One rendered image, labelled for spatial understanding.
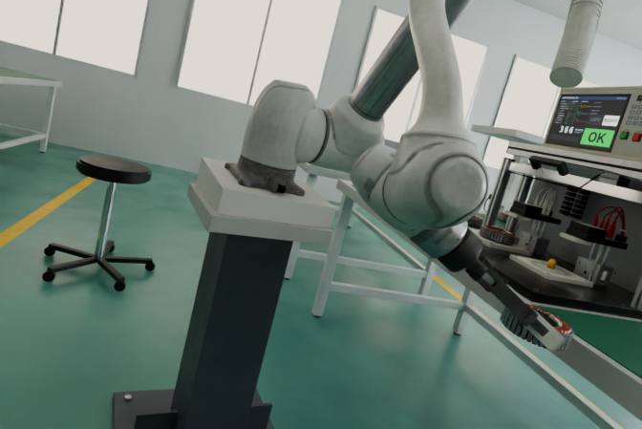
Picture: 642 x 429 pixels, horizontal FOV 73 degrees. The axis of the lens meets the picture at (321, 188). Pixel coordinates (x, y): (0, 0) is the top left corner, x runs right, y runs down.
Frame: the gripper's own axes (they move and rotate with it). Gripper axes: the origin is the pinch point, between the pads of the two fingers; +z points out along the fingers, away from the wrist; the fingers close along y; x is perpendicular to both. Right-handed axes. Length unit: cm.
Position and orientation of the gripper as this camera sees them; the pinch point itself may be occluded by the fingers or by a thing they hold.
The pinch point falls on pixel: (534, 321)
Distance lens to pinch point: 86.9
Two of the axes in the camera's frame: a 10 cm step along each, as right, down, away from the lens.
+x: 6.8, -7.2, -1.4
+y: -0.7, 1.3, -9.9
